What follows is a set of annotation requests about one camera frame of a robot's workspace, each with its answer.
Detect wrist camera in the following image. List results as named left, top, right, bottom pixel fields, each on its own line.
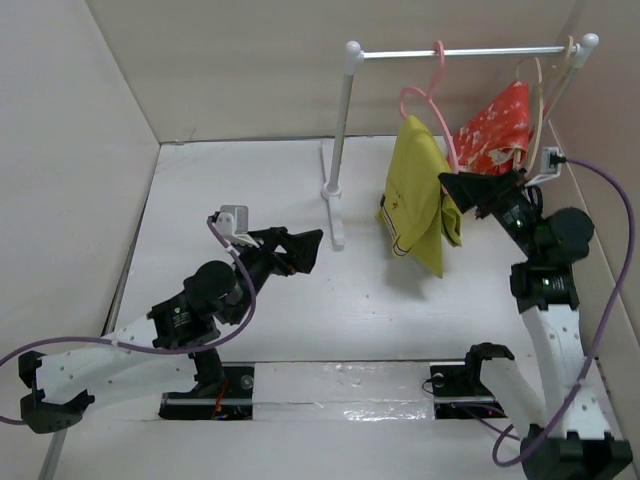
left=525, top=147, right=566, bottom=187
left=207, top=204, right=249, bottom=239

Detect red white patterned garment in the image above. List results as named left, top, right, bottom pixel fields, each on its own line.
left=453, top=80, right=530, bottom=175

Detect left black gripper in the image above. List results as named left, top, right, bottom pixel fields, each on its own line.
left=227, top=226, right=321, bottom=326

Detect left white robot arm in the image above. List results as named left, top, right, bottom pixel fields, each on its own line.
left=18, top=218, right=323, bottom=434

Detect silver tape strip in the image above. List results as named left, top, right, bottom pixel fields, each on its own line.
left=252, top=361, right=434, bottom=422

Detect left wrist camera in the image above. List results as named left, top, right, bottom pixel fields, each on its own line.
left=207, top=204, right=249, bottom=239

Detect beige wooden hanger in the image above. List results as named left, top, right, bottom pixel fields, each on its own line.
left=517, top=35, right=575, bottom=174

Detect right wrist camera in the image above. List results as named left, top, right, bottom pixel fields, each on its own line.
left=525, top=147, right=566, bottom=187

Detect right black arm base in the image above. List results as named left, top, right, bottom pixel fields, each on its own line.
left=423, top=342, right=515, bottom=420

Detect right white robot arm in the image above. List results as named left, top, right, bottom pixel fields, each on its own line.
left=439, top=171, right=633, bottom=479

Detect pink plastic hanger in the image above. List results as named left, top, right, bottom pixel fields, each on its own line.
left=399, top=39, right=463, bottom=174

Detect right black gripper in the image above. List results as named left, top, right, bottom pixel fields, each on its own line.
left=437, top=167, right=543, bottom=262

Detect white clothes rack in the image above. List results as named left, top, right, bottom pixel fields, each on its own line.
left=320, top=33, right=600, bottom=251

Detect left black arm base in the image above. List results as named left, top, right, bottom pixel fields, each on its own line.
left=158, top=349, right=256, bottom=421

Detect yellow-green trousers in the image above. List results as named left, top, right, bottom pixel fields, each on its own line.
left=377, top=115, right=462, bottom=278

